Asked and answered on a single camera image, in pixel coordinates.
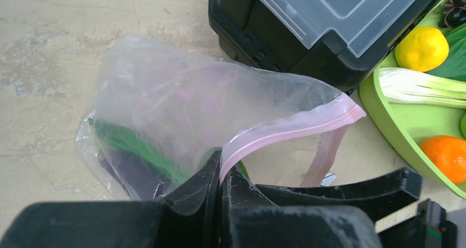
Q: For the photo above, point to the toy bok choy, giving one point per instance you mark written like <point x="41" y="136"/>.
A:
<point x="454" y="66"/>

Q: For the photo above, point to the toy purple eggplant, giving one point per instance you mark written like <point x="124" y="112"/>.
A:
<point x="139" y="179"/>

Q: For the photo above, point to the green plastic tray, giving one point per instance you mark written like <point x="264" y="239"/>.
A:
<point x="406" y="126"/>

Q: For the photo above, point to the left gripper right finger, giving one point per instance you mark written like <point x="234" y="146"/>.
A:
<point x="250" y="219"/>

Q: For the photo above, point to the toy black grapes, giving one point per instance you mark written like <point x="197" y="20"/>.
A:
<point x="453" y="14"/>

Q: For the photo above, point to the toy yellow lemon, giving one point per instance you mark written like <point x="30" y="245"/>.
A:
<point x="423" y="49"/>

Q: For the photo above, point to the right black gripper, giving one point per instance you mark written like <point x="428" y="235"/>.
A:
<point x="432" y="226"/>

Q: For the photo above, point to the toy orange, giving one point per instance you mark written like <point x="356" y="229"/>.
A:
<point x="447" y="153"/>

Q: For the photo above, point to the toy leek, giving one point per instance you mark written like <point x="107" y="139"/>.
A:
<point x="405" y="86"/>

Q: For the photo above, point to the toy green apple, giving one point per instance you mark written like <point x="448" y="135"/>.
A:
<point x="463" y="126"/>

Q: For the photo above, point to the black plastic toolbox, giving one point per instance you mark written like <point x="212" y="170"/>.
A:
<point x="339" y="42"/>

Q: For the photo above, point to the toy green bean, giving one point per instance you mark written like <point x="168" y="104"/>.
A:
<point x="175" y="152"/>

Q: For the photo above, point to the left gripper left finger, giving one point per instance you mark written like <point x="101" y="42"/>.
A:
<point x="186" y="217"/>

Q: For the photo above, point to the clear zip top bag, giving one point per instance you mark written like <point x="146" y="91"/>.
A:
<point x="158" y="113"/>

